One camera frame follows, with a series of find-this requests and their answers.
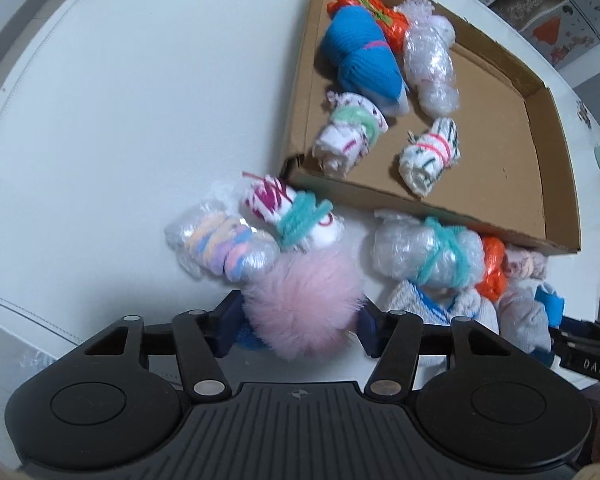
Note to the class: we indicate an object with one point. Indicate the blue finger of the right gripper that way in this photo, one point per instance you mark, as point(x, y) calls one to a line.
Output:
point(554, 305)

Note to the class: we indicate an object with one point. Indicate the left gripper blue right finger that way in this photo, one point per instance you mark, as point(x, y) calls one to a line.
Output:
point(374, 329)

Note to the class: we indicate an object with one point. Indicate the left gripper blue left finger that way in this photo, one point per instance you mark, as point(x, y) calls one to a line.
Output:
point(225, 323)

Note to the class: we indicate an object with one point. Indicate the lilac cloth cream tie bundle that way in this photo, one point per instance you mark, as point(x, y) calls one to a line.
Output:
point(524, 264)

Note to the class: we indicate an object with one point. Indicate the pink fluffy pompom bundle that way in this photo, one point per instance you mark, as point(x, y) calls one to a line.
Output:
point(306, 304)

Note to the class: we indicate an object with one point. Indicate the magenta white sock teal tie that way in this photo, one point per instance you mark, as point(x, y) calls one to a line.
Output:
point(299, 219)

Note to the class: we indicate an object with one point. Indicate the grey sock bundle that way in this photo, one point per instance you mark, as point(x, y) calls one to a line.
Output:
point(523, 321)

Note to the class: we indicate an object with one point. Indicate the orange plastic bundle on table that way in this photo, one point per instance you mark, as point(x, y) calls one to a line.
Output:
point(494, 282)

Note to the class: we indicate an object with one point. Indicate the white blue knit sock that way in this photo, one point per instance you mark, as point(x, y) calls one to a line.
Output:
point(466, 304)

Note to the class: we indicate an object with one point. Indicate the bubble wrap pastel tie bundle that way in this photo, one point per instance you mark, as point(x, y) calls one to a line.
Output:
point(210, 239)

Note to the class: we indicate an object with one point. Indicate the bubble wrap teal tie bundle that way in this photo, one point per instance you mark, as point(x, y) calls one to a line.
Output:
point(427, 253)

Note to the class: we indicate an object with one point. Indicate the white sock pink tie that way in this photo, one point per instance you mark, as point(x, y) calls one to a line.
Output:
point(425, 159)

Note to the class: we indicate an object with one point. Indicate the white sock green tie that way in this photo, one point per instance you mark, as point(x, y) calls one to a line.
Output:
point(354, 126)

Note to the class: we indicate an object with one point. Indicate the brown cardboard box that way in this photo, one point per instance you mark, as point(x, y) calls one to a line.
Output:
point(514, 179)

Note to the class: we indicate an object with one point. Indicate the bubble wrap bundle in box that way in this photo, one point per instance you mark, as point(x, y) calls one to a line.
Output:
point(427, 61)

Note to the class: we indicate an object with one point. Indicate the blue sock roll in box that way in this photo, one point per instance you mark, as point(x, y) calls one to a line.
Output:
point(356, 46)

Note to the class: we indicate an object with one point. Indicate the orange plastic bundle in box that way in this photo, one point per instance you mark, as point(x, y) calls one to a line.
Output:
point(394, 24)

